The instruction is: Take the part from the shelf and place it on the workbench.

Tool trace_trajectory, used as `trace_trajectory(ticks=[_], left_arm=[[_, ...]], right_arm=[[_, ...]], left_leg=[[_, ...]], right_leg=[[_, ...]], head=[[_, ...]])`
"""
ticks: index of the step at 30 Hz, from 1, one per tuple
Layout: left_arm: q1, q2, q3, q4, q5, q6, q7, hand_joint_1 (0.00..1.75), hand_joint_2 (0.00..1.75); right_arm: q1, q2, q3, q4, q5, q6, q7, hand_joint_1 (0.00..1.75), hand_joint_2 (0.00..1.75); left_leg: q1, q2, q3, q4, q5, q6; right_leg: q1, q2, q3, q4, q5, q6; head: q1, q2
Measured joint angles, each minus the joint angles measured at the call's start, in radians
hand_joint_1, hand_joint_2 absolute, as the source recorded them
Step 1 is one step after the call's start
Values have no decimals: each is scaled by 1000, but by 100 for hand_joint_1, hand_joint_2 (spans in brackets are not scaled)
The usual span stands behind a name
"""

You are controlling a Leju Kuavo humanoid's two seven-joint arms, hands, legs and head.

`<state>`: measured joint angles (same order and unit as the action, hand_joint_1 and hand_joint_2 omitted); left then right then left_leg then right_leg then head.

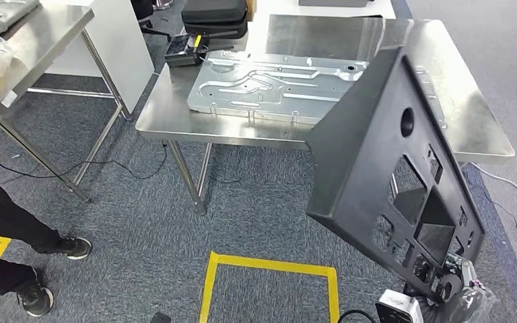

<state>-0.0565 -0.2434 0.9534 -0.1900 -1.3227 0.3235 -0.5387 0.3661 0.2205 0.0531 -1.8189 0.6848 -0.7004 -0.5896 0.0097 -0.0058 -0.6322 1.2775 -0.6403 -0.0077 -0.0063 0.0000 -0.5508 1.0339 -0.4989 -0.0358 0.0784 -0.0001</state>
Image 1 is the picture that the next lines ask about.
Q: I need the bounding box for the yellow floor tape square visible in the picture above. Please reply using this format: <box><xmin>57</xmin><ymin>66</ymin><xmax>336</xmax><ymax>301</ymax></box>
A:
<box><xmin>199</xmin><ymin>252</ymin><xmax>341</xmax><ymax>323</ymax></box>

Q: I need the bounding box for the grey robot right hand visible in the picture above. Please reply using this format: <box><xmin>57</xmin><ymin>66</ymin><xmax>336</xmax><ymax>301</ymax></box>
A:
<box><xmin>432</xmin><ymin>254</ymin><xmax>495</xmax><ymax>323</ymax></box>

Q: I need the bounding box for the person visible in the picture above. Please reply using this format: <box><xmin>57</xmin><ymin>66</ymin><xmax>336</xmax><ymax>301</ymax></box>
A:
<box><xmin>0</xmin><ymin>139</ymin><xmax>94</xmax><ymax>318</ymax></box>

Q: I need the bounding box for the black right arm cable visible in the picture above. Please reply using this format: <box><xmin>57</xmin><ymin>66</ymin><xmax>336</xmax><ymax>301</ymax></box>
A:
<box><xmin>336</xmin><ymin>308</ymin><xmax>378</xmax><ymax>323</ymax></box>

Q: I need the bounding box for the stainless steel side table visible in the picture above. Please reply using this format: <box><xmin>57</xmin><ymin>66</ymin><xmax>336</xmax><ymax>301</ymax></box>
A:
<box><xmin>0</xmin><ymin>0</ymin><xmax>132</xmax><ymax>204</ymax></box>

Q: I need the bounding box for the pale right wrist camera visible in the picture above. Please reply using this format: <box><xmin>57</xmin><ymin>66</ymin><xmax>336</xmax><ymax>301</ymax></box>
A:
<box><xmin>374</xmin><ymin>289</ymin><xmax>424</xmax><ymax>323</ymax></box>

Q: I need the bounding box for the stamped metal panel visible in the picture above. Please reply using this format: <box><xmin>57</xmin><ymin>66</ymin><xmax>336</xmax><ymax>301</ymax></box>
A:
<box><xmin>186</xmin><ymin>50</ymin><xmax>449</xmax><ymax>131</ymax></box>
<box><xmin>0</xmin><ymin>0</ymin><xmax>41</xmax><ymax>36</ymax></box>

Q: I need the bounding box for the white cabinet panel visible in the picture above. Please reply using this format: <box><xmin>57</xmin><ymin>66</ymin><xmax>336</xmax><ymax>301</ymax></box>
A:
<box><xmin>40</xmin><ymin>0</ymin><xmax>156</xmax><ymax>114</ymax></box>

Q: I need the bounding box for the black handheld controller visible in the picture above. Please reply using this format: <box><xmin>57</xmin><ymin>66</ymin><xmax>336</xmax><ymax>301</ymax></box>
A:
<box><xmin>164</xmin><ymin>33</ymin><xmax>210</xmax><ymax>69</ymax></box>

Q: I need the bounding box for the stainless steel workbench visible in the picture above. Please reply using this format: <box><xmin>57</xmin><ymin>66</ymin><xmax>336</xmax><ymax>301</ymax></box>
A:
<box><xmin>135</xmin><ymin>13</ymin><xmax>516</xmax><ymax>216</ymax></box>

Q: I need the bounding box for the black floor cable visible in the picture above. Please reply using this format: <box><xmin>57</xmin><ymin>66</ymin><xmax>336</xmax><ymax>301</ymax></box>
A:
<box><xmin>0</xmin><ymin>142</ymin><xmax>169</xmax><ymax>182</ymax></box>

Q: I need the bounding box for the black plastic plate bracket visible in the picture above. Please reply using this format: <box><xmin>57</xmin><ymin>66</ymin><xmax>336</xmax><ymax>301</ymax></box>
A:
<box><xmin>305</xmin><ymin>46</ymin><xmax>486</xmax><ymax>305</ymax></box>

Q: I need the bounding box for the white power cable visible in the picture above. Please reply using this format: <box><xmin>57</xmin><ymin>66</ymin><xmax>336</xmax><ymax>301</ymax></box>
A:
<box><xmin>470</xmin><ymin>162</ymin><xmax>517</xmax><ymax>208</ymax></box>

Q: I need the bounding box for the black zip case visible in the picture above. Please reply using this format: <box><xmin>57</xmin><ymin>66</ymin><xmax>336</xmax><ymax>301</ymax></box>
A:
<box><xmin>180</xmin><ymin>0</ymin><xmax>249</xmax><ymax>40</ymax></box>

